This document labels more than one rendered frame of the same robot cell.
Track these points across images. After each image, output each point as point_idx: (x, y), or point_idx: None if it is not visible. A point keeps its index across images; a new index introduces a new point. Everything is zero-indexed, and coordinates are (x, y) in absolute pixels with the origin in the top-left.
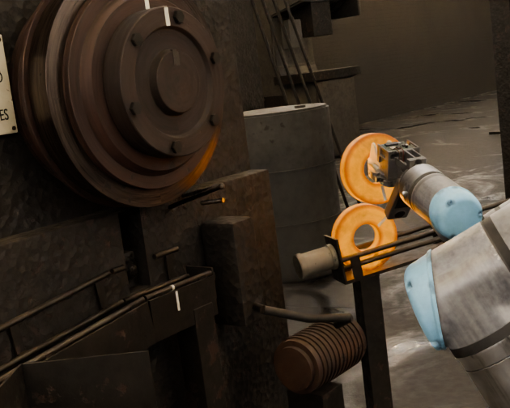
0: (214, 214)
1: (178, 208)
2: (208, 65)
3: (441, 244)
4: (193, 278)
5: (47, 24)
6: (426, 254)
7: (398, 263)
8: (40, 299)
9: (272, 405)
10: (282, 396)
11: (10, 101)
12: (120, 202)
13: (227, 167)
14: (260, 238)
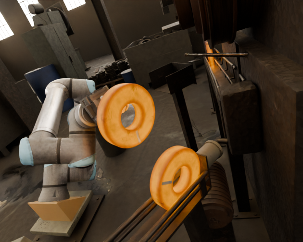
0: (258, 83)
1: (246, 60)
2: None
3: (82, 79)
4: (219, 92)
5: None
6: (87, 79)
7: (159, 211)
8: (229, 58)
9: (279, 229)
10: (284, 241)
11: None
12: None
13: None
14: (281, 141)
